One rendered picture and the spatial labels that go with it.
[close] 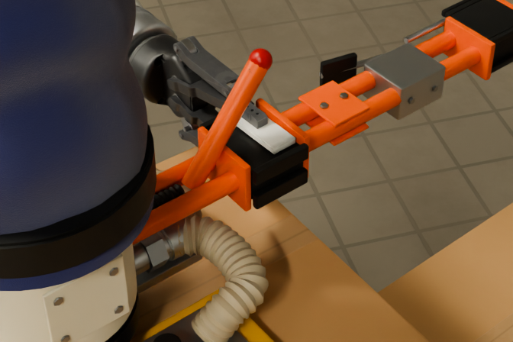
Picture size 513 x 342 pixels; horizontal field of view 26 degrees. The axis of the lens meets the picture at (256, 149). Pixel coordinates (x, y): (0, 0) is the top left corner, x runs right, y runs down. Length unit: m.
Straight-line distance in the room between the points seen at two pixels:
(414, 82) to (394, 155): 1.81
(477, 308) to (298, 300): 0.78
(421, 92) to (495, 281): 0.77
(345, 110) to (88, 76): 0.42
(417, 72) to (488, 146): 1.87
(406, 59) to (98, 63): 0.52
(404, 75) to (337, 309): 0.27
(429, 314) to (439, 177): 1.13
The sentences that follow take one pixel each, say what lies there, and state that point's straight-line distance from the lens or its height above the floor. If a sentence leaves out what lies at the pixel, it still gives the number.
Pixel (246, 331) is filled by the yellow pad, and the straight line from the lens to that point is 1.13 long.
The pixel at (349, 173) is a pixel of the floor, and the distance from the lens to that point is 2.97.
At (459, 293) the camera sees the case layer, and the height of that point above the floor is 0.54.
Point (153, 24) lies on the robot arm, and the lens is 1.28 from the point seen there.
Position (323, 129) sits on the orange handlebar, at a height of 1.21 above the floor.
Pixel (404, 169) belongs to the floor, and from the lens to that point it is 3.00.
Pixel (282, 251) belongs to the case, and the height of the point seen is 1.07.
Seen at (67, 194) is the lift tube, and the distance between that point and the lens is 0.88.
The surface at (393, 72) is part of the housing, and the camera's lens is 1.25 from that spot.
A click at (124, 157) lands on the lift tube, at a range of 0.90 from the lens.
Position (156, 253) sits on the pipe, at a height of 1.15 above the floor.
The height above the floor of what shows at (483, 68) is 1.20.
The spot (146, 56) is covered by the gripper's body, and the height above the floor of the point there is 1.23.
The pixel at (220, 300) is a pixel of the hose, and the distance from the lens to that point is 1.09.
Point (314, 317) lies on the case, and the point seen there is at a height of 1.07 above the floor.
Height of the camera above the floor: 1.95
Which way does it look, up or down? 40 degrees down
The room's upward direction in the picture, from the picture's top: straight up
